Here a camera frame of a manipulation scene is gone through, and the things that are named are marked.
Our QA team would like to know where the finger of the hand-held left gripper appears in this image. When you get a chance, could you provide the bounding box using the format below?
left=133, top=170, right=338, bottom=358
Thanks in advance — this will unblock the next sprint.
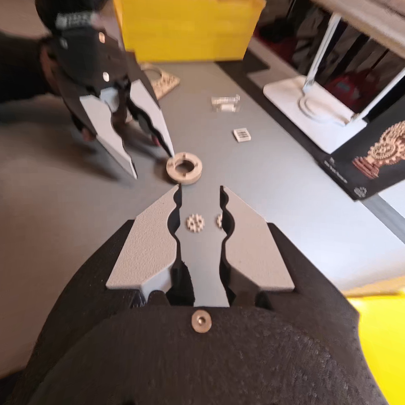
left=127, top=78, right=176, bottom=158
left=78, top=94, right=139, bottom=180

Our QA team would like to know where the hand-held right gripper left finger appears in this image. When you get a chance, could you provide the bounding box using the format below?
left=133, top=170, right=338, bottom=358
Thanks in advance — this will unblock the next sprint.
left=105, top=185, right=183, bottom=298

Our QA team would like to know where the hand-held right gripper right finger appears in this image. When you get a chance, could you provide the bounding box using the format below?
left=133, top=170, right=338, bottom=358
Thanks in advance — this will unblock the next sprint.
left=219, top=185, right=296, bottom=305

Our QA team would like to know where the wooden ring part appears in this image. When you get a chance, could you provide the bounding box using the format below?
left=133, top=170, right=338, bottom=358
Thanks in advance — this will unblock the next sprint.
left=166, top=152, right=203, bottom=185

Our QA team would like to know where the grey desk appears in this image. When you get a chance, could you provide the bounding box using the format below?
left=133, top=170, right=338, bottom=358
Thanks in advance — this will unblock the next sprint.
left=0, top=0, right=405, bottom=378

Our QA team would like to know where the person's left hand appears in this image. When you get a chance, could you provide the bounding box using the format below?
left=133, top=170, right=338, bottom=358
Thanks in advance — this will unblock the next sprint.
left=40, top=44, right=97, bottom=142

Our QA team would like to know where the wooden puzzle sheet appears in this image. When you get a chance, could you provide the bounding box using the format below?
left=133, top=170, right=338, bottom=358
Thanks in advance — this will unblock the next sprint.
left=139, top=63, right=181, bottom=99

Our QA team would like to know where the clear plastic bag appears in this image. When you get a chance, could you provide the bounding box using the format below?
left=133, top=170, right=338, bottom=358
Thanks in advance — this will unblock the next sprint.
left=211, top=94, right=241, bottom=113

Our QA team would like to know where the yellow plastic bin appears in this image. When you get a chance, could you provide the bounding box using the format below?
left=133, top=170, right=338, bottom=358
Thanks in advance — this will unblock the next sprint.
left=346, top=293, right=405, bottom=405
left=113, top=0, right=267, bottom=63

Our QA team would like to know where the black puzzle box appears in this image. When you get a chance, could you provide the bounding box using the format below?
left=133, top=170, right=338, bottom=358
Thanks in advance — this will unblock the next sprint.
left=316, top=120, right=405, bottom=202

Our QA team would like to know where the white stand base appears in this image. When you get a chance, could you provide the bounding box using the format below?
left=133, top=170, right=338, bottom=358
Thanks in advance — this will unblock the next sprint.
left=263, top=0, right=405, bottom=154

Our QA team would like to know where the red bag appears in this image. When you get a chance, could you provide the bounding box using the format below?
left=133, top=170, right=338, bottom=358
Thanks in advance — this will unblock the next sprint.
left=324, top=71, right=380, bottom=106

